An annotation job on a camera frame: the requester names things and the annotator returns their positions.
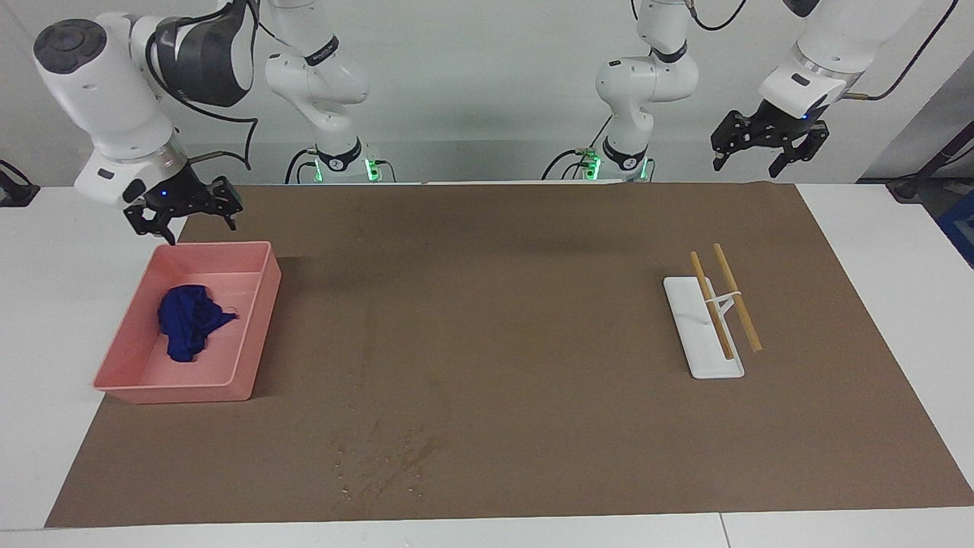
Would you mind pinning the brown table mat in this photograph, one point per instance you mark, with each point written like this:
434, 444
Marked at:
494, 320

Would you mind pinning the black clamp object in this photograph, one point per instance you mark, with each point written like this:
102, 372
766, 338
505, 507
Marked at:
15, 190

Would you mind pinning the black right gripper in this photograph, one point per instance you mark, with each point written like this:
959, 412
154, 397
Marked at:
171, 190

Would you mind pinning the blue box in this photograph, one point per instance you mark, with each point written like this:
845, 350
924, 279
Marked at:
960, 228

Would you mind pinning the dark blue towel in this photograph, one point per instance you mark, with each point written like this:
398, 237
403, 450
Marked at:
186, 323

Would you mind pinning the wooden rack rod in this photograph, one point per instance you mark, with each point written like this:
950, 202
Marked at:
742, 320
715, 320

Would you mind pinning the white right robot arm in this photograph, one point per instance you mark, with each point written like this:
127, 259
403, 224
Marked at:
106, 91

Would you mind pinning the pink plastic bin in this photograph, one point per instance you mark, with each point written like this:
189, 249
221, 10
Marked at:
236, 342

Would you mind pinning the black floor stand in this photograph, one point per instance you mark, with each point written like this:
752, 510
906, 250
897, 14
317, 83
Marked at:
928, 171

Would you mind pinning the white rack bracket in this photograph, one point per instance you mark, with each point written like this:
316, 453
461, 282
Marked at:
728, 295

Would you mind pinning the white rack base tray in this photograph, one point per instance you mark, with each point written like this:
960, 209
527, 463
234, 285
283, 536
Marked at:
708, 358

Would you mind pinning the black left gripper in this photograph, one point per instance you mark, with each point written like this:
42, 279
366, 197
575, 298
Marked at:
784, 125

